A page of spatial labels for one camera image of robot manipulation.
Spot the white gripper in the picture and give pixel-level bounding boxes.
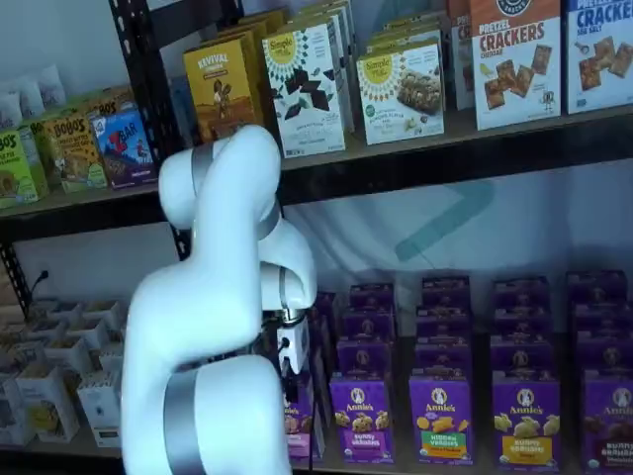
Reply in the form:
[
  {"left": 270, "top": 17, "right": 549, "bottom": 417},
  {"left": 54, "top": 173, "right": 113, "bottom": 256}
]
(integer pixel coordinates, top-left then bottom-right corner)
[{"left": 276, "top": 320, "right": 312, "bottom": 402}]

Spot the purple Annie's box pink patch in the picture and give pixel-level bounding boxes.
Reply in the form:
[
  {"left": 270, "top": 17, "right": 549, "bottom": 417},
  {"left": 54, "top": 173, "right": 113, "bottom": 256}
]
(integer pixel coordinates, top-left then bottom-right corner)
[{"left": 283, "top": 373, "right": 325, "bottom": 460}]

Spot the purple Annie's chocolate chip grahams box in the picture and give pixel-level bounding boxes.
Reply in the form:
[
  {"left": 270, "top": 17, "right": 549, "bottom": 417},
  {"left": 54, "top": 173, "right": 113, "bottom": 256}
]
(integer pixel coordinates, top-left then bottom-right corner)
[{"left": 329, "top": 378, "right": 396, "bottom": 465}]

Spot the purple Annie's hidden veggies box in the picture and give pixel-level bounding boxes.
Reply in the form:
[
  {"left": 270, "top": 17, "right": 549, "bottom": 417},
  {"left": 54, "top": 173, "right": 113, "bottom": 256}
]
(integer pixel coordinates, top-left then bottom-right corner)
[{"left": 408, "top": 379, "right": 475, "bottom": 466}]

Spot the white carton box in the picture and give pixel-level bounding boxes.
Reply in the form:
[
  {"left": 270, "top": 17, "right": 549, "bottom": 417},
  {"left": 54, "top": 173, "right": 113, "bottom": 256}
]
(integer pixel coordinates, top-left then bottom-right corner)
[
  {"left": 65, "top": 318, "right": 109, "bottom": 347},
  {"left": 81, "top": 298, "right": 124, "bottom": 326},
  {"left": 46, "top": 300, "right": 83, "bottom": 323},
  {"left": 8, "top": 340, "right": 48, "bottom": 380},
  {"left": 0, "top": 378, "right": 37, "bottom": 446},
  {"left": 16, "top": 365, "right": 80, "bottom": 443},
  {"left": 24, "top": 320, "right": 68, "bottom": 345},
  {"left": 96, "top": 340, "right": 126, "bottom": 377},
  {"left": 77, "top": 370, "right": 124, "bottom": 449},
  {"left": 43, "top": 335, "right": 94, "bottom": 378}
]

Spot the purple Annie's box yellow patch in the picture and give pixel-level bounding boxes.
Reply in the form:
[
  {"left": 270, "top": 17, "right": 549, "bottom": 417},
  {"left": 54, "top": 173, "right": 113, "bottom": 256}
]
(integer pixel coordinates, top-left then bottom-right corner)
[{"left": 493, "top": 379, "right": 561, "bottom": 471}]

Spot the Simple Mills dark thins box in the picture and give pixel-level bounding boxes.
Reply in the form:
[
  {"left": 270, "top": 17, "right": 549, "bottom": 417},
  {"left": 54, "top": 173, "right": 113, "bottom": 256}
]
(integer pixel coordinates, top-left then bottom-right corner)
[
  {"left": 291, "top": 0, "right": 356, "bottom": 134},
  {"left": 261, "top": 23, "right": 347, "bottom": 159}
]

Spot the blue Z Bar box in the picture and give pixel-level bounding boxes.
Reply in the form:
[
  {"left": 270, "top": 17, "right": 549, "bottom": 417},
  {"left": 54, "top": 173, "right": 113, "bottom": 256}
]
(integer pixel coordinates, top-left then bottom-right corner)
[{"left": 91, "top": 109, "right": 160, "bottom": 190}]

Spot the Simple Mills granola bar box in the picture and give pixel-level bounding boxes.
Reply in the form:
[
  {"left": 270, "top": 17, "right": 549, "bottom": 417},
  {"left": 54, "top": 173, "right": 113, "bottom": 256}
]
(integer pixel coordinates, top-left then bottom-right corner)
[
  {"left": 365, "top": 14, "right": 454, "bottom": 135},
  {"left": 355, "top": 43, "right": 445, "bottom": 146}
]

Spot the yellow Bobo's box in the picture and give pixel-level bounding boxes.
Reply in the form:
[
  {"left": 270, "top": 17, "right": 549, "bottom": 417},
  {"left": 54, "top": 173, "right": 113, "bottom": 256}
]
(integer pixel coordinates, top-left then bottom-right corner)
[
  {"left": 42, "top": 113, "right": 109, "bottom": 194},
  {"left": 73, "top": 86, "right": 136, "bottom": 123}
]

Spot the green Bobo's box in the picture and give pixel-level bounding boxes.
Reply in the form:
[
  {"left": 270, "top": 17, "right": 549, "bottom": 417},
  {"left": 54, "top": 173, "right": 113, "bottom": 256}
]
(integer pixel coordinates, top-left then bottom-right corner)
[
  {"left": 19, "top": 116, "right": 50, "bottom": 198},
  {"left": 0, "top": 129, "right": 40, "bottom": 209}
]

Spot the orange pretzel crackers cheddar box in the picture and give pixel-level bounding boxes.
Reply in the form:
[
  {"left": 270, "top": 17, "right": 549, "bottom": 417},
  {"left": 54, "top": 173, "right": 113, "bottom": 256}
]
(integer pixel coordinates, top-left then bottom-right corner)
[
  {"left": 447, "top": 0, "right": 477, "bottom": 111},
  {"left": 469, "top": 0, "right": 563, "bottom": 132}
]

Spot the blue sea salt crackers box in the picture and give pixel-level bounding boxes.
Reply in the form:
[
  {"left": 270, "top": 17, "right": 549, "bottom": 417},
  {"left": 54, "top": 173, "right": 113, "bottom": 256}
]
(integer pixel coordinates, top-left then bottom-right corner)
[{"left": 565, "top": 0, "right": 633, "bottom": 115}]

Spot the black metal shelving rack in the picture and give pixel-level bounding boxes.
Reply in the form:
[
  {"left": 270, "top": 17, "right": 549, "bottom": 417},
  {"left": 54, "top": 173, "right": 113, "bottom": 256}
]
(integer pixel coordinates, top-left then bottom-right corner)
[{"left": 108, "top": 0, "right": 633, "bottom": 475}]

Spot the white small cartons group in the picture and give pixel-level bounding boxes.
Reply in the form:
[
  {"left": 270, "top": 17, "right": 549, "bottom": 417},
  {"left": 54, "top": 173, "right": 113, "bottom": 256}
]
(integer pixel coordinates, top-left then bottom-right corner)
[{"left": 0, "top": 182, "right": 172, "bottom": 464}]

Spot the white pouch bag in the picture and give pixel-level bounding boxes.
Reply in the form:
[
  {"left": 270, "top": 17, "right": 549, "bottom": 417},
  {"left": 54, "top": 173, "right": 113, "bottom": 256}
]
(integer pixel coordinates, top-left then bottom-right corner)
[
  {"left": 0, "top": 91, "right": 25, "bottom": 131},
  {"left": 37, "top": 63, "right": 66, "bottom": 108},
  {"left": 17, "top": 76, "right": 46, "bottom": 119}
]

